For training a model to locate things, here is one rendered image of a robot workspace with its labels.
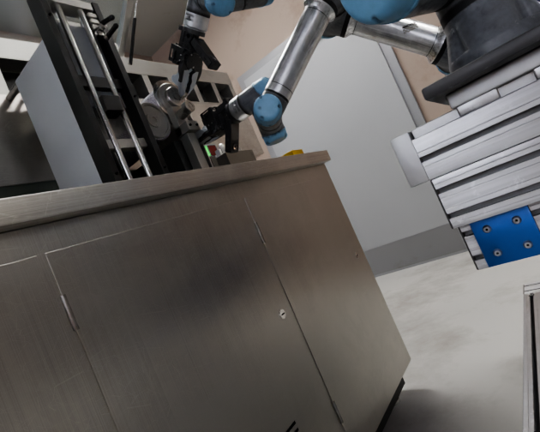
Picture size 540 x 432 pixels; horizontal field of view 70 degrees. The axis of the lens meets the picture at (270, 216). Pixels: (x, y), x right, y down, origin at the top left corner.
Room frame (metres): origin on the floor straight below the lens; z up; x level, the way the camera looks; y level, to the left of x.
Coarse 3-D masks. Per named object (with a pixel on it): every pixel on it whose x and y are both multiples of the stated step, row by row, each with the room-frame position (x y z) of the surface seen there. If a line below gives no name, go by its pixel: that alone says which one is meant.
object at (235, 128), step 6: (228, 120) 1.23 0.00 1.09; (228, 126) 1.24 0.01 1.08; (234, 126) 1.25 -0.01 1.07; (228, 132) 1.24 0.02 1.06; (234, 132) 1.25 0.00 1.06; (228, 138) 1.25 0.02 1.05; (234, 138) 1.26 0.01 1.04; (228, 144) 1.26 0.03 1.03; (234, 144) 1.26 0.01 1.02; (228, 150) 1.26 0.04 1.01; (234, 150) 1.27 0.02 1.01
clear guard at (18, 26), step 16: (0, 0) 1.20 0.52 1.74; (16, 0) 1.24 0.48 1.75; (80, 0) 1.39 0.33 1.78; (96, 0) 1.43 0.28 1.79; (112, 0) 1.48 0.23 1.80; (0, 16) 1.23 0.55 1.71; (16, 16) 1.26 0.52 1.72; (32, 16) 1.30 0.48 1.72; (0, 32) 1.25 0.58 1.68; (16, 32) 1.29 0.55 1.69; (32, 32) 1.32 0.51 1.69
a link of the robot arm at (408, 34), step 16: (336, 16) 1.10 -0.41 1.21; (336, 32) 1.16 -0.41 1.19; (352, 32) 1.16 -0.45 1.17; (368, 32) 1.14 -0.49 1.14; (384, 32) 1.13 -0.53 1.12; (400, 32) 1.12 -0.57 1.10; (416, 32) 1.12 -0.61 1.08; (432, 32) 1.11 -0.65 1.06; (400, 48) 1.17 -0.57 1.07; (416, 48) 1.14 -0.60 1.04; (432, 48) 1.13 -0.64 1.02; (448, 64) 1.15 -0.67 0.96
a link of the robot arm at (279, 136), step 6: (252, 114) 1.17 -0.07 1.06; (258, 126) 1.11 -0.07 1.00; (282, 126) 1.15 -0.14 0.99; (264, 132) 1.12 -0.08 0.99; (270, 132) 1.11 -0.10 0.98; (276, 132) 1.13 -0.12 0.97; (282, 132) 1.14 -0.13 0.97; (264, 138) 1.15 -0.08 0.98; (270, 138) 1.14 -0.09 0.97; (276, 138) 1.14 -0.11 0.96; (282, 138) 1.15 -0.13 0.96; (270, 144) 1.17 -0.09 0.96
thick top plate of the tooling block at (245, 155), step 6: (246, 150) 1.44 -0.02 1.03; (222, 156) 1.35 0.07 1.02; (228, 156) 1.34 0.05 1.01; (234, 156) 1.37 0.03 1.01; (240, 156) 1.40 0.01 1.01; (246, 156) 1.43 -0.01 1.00; (252, 156) 1.46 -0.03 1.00; (222, 162) 1.36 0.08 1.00; (228, 162) 1.34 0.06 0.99; (234, 162) 1.36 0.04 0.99; (240, 162) 1.39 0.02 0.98
